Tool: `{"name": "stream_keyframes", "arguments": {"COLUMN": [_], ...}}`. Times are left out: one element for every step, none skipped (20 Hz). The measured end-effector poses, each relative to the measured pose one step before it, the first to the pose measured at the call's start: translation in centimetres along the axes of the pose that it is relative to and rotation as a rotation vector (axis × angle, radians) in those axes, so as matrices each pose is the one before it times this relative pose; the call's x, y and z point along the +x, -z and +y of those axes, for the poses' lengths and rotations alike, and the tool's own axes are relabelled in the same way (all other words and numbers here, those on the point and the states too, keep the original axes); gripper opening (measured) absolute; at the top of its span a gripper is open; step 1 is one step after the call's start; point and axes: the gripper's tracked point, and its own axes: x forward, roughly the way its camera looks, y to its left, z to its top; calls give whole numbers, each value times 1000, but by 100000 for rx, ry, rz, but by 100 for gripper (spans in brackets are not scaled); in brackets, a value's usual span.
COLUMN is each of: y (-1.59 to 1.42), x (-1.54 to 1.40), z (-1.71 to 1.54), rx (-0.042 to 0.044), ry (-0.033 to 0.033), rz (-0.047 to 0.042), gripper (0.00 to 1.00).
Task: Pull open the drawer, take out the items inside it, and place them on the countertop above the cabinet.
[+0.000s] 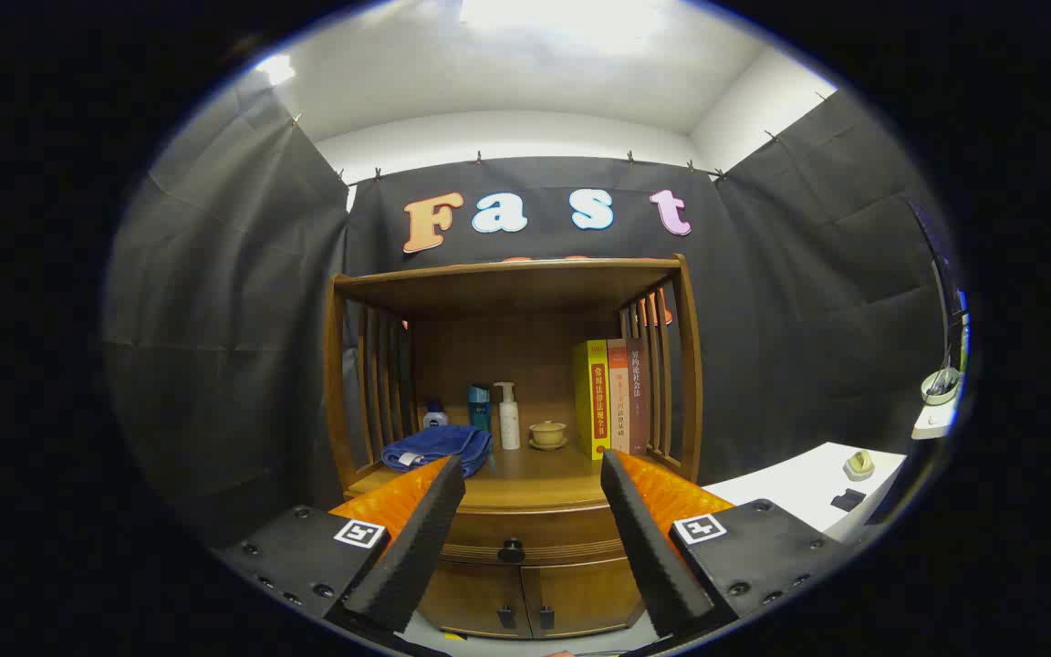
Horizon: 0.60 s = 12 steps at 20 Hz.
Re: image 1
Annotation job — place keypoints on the wooden cabinet door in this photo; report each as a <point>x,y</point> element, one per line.
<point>471,598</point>
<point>585,598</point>

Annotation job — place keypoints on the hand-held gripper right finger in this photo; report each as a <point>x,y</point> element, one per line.
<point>649,538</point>

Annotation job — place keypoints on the small white blue-capped bottle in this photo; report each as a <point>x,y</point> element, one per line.
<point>435,418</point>

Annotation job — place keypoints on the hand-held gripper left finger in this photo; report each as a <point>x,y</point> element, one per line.
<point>416,538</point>

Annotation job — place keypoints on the dark thin pole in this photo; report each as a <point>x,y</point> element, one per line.
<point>941,265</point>

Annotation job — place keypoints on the wooden cabinet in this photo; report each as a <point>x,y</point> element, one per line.
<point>507,287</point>

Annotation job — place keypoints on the pale green tape roll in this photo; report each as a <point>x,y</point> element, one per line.
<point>859,465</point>

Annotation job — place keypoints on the beige ceramic teacup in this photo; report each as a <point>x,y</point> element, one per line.
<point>547,431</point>

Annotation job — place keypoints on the wooden countertop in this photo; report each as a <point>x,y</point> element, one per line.
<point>544,479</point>

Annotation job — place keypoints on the pale bowl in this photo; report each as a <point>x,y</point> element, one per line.
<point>941,388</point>

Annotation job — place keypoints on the blue folded towel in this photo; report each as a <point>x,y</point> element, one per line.
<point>439,445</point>

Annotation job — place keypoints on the white drawer unit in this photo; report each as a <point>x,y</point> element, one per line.
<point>790,484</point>

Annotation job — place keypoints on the teal cylindrical bottle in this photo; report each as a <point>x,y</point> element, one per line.
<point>479,406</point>

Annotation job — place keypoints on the brown book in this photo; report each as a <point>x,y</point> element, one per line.
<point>638,401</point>

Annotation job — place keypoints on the yellow book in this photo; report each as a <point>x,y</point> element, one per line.
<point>594,401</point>

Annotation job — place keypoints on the small white shelf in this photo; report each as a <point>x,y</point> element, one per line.
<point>934,422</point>

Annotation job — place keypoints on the white pump bottle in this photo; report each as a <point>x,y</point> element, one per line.
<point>509,424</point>

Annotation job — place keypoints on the ceiling light panel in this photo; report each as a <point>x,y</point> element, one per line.
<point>276,69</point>

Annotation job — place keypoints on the wooden drawer with black knob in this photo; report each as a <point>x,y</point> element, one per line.
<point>562,534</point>

